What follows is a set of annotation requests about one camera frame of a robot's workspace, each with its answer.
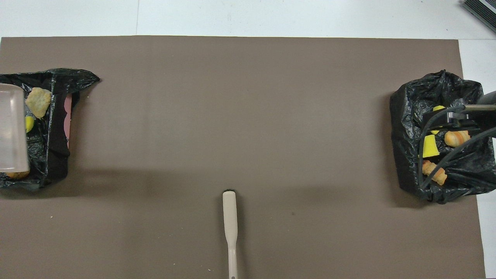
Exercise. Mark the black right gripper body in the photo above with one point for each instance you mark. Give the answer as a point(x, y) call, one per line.
point(471, 120)

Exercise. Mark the large yellow sponge piece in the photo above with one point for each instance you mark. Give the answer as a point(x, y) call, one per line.
point(438, 108)

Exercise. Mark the toy croissant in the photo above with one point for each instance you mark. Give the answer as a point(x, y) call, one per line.
point(457, 138)
point(434, 172)

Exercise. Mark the small yellow sponge wedge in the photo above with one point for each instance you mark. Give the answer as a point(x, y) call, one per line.
point(430, 146)

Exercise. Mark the beige hand brush black bristles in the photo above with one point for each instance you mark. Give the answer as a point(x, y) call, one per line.
point(230, 217)

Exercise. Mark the pale bread chunk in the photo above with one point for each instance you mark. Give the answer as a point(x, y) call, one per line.
point(38, 102)

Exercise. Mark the green and yellow sponge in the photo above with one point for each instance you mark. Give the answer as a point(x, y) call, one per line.
point(29, 124)

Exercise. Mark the brown bread roll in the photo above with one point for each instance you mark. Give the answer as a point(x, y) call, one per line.
point(17, 174)

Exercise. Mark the beige plastic dustpan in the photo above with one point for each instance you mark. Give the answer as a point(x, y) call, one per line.
point(13, 128)

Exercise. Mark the black bag lined bin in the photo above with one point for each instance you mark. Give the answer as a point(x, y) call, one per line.
point(407, 116)

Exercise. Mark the black bag bin pink inside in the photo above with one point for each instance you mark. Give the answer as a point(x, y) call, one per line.
point(58, 155)

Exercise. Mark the dark ribbed device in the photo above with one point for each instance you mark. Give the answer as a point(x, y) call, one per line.
point(482, 11)

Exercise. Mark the brown table mat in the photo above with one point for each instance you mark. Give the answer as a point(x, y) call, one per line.
point(248, 116)

